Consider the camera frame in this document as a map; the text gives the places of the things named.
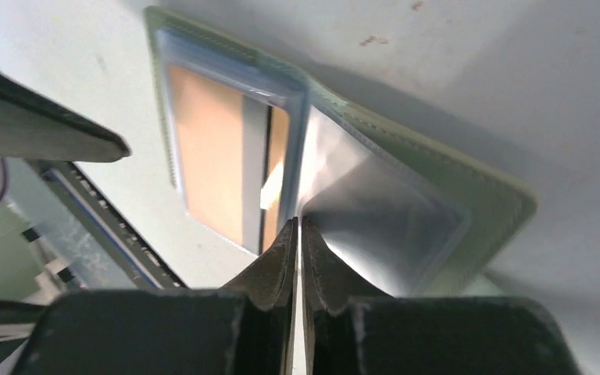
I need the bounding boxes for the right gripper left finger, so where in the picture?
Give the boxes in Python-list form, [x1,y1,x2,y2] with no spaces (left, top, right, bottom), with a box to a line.
[12,219,298,374]

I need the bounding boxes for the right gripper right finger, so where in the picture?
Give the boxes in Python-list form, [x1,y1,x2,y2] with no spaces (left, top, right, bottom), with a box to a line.
[302,219,580,374]

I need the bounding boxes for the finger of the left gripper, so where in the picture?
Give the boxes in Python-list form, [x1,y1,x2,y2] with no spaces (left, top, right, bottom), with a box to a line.
[0,74,131,163]

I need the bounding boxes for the orange card in holder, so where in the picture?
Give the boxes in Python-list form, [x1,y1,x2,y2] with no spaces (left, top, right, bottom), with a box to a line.
[167,65,290,255]

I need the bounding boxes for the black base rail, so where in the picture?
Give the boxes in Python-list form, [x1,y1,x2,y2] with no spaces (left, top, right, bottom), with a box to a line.
[27,160,187,290]

